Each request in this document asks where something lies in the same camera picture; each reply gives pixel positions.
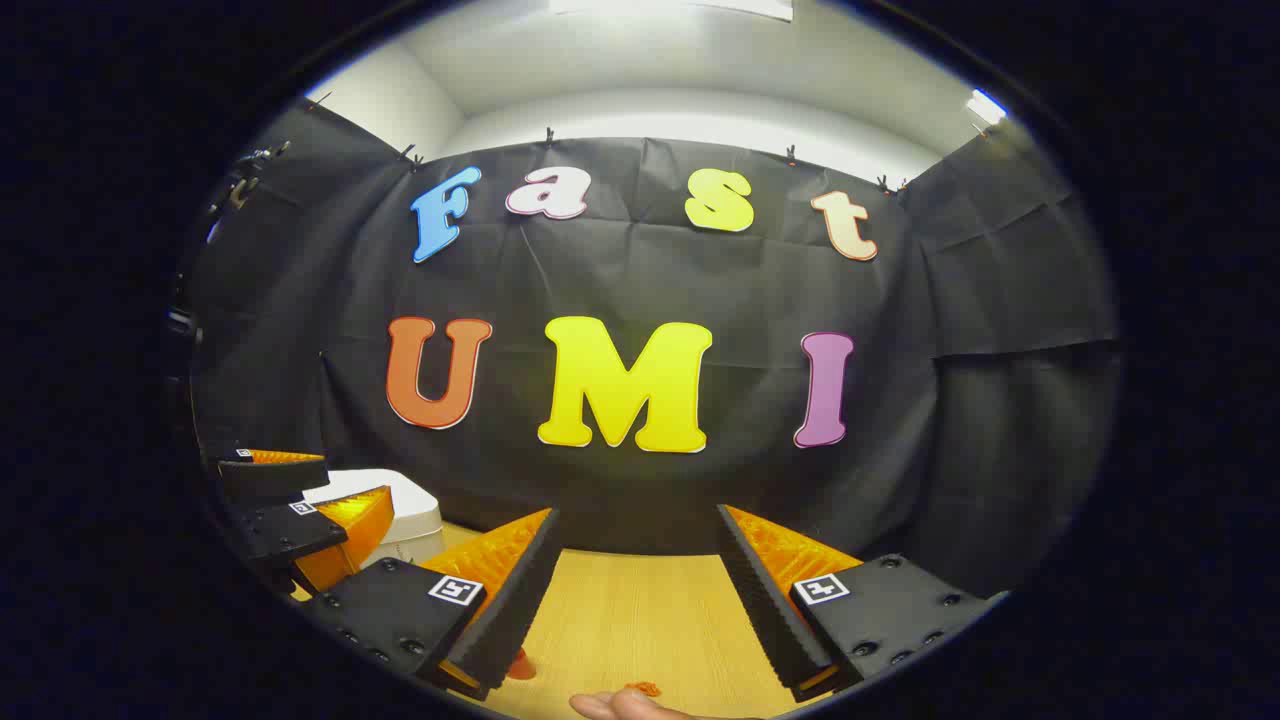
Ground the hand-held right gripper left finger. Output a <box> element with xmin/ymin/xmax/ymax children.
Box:
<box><xmin>300</xmin><ymin>507</ymin><xmax>561</xmax><ymax>701</ymax></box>

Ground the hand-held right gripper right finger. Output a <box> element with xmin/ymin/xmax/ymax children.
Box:
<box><xmin>716</xmin><ymin>505</ymin><xmax>1006</xmax><ymax>703</ymax></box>

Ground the white desktop garbage bin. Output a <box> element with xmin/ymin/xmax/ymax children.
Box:
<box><xmin>300</xmin><ymin>468</ymin><xmax>446</xmax><ymax>571</ymax></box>

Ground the wooden desktop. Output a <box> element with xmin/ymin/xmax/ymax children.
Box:
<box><xmin>290</xmin><ymin>520</ymin><xmax>861</xmax><ymax>720</ymax></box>

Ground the black backdrop cloth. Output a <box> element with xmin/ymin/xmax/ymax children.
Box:
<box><xmin>185</xmin><ymin>100</ymin><xmax>1121</xmax><ymax>601</ymax></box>

